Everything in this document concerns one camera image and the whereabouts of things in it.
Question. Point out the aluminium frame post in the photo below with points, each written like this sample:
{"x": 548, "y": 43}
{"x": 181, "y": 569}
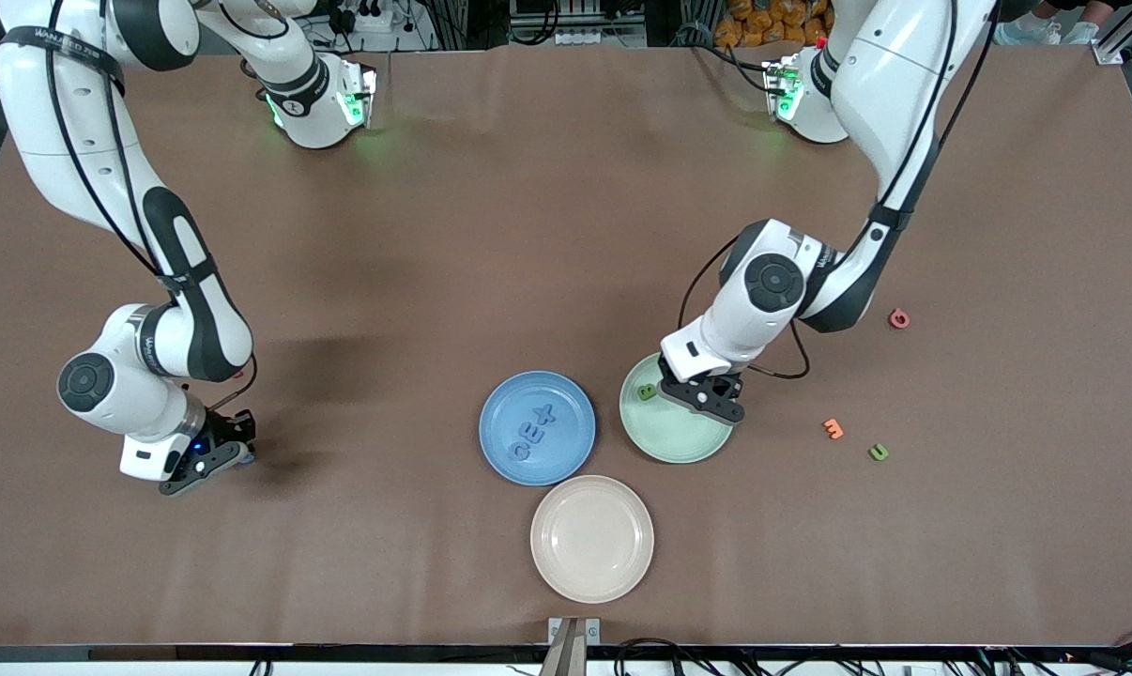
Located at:
{"x": 1112, "y": 52}

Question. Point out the pale teal shoe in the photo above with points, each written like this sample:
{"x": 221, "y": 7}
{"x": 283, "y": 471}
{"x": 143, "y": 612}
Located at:
{"x": 1078, "y": 34}
{"x": 1012, "y": 30}

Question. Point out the white power strip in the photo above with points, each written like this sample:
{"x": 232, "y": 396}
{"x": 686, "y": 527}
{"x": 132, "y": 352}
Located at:
{"x": 374, "y": 19}

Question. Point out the beige round plate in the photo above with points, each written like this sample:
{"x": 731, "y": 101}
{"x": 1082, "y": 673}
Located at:
{"x": 592, "y": 539}

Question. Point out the blue foam letter X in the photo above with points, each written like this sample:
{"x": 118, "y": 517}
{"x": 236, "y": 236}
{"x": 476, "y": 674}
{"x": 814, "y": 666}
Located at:
{"x": 544, "y": 415}

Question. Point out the black table edge rail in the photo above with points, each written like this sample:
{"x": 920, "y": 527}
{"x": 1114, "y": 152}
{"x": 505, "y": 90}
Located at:
{"x": 247, "y": 653}

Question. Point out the blue foam letter G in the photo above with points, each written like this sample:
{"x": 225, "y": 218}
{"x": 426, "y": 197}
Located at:
{"x": 514, "y": 452}

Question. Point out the blue foam letter E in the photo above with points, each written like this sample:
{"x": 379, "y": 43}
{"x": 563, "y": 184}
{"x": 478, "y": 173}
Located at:
{"x": 532, "y": 433}

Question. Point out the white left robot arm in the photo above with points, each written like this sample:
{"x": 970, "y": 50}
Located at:
{"x": 894, "y": 84}

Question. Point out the long white socket strip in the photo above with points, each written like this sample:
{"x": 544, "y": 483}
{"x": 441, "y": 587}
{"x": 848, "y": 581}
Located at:
{"x": 585, "y": 38}

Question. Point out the brown table cover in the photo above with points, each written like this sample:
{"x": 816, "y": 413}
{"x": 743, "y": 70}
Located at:
{"x": 566, "y": 235}

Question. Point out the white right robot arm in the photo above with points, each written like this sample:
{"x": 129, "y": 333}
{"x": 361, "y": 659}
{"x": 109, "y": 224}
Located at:
{"x": 106, "y": 385}

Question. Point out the pink foam letter Q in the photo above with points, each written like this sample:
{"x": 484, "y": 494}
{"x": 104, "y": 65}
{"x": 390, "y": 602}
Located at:
{"x": 894, "y": 319}

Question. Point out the green foam letter U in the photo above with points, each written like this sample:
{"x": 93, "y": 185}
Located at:
{"x": 879, "y": 453}

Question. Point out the pale green round plate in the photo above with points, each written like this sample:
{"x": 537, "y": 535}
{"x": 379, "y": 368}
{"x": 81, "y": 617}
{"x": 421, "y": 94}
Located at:
{"x": 669, "y": 441}

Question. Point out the green foam letter B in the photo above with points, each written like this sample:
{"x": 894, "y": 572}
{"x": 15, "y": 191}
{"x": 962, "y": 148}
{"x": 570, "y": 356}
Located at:
{"x": 647, "y": 391}

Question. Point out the orange foam letter M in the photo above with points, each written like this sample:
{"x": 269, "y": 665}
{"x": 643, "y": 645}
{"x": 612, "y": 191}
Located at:
{"x": 833, "y": 429}

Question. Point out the orange packaged goods bag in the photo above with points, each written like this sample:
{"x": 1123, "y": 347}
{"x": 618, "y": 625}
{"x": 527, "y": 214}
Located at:
{"x": 763, "y": 23}

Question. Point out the blue round plate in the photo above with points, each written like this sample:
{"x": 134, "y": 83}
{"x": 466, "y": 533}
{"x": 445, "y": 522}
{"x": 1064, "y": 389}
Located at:
{"x": 566, "y": 460}

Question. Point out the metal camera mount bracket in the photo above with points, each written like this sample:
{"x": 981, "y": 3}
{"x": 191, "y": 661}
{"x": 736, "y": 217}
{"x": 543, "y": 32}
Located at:
{"x": 573, "y": 631}

